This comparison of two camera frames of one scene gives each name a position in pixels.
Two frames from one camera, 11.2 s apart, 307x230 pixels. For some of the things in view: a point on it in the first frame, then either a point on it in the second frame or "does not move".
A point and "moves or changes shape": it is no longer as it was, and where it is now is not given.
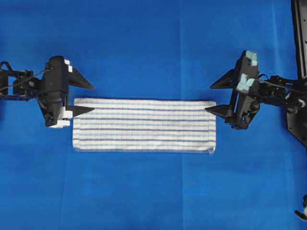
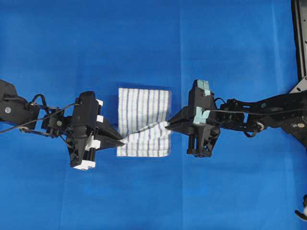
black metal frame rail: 297,113 does not move
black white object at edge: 303,216 does not move
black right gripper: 245,103 → 203,131
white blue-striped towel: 168,126 moves or changes shape
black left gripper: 59,74 → 85,123
